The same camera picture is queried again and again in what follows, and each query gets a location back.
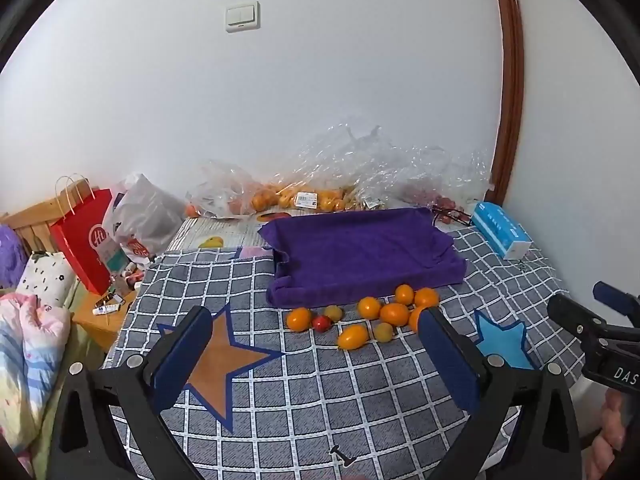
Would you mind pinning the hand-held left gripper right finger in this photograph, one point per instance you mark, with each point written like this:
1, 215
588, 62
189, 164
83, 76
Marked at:
450, 360

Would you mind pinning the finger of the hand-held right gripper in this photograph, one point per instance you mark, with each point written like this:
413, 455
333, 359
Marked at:
575, 312
615, 297

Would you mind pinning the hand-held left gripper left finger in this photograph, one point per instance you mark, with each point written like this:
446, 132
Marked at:
182, 355

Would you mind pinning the yellow-green plum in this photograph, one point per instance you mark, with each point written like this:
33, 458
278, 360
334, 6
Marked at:
383, 331
333, 313

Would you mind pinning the oval orange mandarin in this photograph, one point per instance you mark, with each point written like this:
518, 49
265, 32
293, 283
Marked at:
353, 336

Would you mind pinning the red cherry tomato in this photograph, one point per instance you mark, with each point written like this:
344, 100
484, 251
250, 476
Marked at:
320, 323

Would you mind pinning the purple towel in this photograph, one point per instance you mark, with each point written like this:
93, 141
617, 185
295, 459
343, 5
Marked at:
360, 255

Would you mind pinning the person's right hand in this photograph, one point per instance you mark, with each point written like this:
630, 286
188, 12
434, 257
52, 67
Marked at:
612, 410

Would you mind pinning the wooden nightstand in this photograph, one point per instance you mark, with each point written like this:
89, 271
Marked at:
102, 327

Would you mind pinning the small white tube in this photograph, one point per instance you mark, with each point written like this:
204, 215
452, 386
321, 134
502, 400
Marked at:
107, 308

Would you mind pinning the blue tissue pack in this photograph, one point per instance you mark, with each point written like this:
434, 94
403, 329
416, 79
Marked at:
500, 230

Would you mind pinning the fruit-print mat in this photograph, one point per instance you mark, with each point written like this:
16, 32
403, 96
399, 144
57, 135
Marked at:
220, 232

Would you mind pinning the grey checked blanket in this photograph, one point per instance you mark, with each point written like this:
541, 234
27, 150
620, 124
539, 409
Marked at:
310, 400

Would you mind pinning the small black metal tool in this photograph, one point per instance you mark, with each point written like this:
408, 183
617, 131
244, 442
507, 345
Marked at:
342, 456

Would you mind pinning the white plastic bag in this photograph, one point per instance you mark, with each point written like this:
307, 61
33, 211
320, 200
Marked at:
145, 215

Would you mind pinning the black eyeglasses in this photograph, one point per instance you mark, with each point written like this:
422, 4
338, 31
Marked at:
452, 215

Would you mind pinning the red paper bag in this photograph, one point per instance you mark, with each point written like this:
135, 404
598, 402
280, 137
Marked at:
82, 240

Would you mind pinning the pastel striped quilt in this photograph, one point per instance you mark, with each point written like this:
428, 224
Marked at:
30, 360

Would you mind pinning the white printed pillow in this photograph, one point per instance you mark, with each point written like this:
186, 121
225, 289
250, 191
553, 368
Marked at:
45, 277

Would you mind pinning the clear bag of cherry tomatoes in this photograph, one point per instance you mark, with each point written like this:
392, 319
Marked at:
435, 192

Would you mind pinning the clear bag of mandarins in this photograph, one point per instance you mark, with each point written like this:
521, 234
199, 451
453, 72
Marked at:
220, 190

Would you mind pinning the labelled bag of yellow plums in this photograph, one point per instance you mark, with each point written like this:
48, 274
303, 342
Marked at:
372, 200

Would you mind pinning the labelled bag of mandarins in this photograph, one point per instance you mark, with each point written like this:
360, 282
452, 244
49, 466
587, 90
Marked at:
300, 199

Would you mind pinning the purple plush toy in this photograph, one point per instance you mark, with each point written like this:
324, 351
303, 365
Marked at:
11, 255

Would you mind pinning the wooden bed headboard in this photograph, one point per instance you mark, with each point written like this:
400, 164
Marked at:
30, 220

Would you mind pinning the crumpled clear plastic wrap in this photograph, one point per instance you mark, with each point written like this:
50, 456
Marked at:
380, 160

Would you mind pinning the brown wooden door frame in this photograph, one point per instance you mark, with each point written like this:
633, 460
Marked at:
512, 85

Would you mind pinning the white light switch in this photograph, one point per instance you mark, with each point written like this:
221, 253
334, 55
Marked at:
242, 17

